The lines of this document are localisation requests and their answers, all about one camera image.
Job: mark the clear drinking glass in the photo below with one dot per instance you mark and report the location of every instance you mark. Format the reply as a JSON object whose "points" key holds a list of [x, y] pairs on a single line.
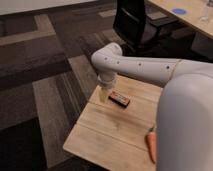
{"points": [[207, 14]]}

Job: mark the black office chair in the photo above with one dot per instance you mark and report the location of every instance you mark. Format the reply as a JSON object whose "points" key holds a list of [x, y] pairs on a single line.
{"points": [[135, 27]]}

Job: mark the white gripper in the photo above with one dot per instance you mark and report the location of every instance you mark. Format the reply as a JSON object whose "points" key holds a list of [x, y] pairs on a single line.
{"points": [[106, 82]]}

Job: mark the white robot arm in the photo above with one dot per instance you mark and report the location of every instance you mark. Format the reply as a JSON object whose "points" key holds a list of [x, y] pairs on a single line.
{"points": [[184, 123]]}

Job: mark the orange carrot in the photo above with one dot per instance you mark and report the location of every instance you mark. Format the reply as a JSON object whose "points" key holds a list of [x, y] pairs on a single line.
{"points": [[152, 144]]}

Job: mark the blue round disc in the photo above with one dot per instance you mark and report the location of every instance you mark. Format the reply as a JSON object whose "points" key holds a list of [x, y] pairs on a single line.
{"points": [[179, 11]]}

